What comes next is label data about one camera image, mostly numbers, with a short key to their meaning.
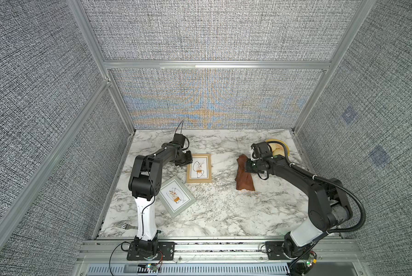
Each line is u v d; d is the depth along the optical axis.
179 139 0.84
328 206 0.46
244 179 0.87
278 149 1.06
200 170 0.98
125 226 0.80
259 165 0.68
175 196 0.89
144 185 0.56
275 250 0.73
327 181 0.48
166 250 0.73
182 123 1.18
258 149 0.73
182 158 0.89
